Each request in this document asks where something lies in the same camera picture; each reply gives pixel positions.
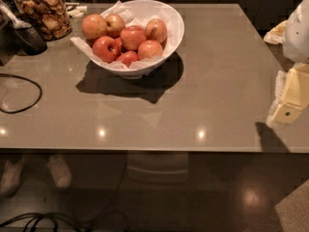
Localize white paper liner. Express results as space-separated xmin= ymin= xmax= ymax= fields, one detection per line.
xmin=70 ymin=0 xmax=175 ymax=72

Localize white bowl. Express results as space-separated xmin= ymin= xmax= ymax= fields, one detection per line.
xmin=84 ymin=0 xmax=185 ymax=80

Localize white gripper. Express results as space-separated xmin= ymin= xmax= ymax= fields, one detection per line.
xmin=267 ymin=0 xmax=309 ymax=126

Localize glass jar of dried chips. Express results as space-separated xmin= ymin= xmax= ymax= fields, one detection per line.
xmin=14 ymin=0 xmax=71 ymax=41

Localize black scoop with white handle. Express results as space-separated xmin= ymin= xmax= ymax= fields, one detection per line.
xmin=0 ymin=1 xmax=47 ymax=56

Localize white shoe left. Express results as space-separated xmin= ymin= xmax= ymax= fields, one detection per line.
xmin=0 ymin=158 xmax=25 ymax=197

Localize small white items on table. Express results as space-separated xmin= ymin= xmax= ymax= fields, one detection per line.
xmin=66 ymin=4 xmax=87 ymax=18

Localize small red apple front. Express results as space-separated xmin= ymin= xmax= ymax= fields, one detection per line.
xmin=117 ymin=50 xmax=138 ymax=67

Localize black cable on table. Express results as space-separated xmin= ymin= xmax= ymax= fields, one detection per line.
xmin=0 ymin=72 xmax=43 ymax=115

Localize pale apple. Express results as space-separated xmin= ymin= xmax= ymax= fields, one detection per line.
xmin=105 ymin=14 xmax=126 ymax=38
xmin=81 ymin=14 xmax=107 ymax=40

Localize white shoe right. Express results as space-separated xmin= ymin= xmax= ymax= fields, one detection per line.
xmin=47 ymin=155 xmax=71 ymax=190

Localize pale apple far left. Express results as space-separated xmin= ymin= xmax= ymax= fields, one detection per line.
xmin=81 ymin=14 xmax=107 ymax=40

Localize white shoe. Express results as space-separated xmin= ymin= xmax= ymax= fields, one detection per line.
xmin=0 ymin=158 xmax=25 ymax=197
xmin=47 ymin=155 xmax=71 ymax=190

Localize black cables on floor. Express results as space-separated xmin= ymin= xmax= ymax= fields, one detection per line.
xmin=0 ymin=212 xmax=98 ymax=232

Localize pale apple back middle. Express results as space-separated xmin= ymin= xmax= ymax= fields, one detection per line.
xmin=105 ymin=14 xmax=126 ymax=38

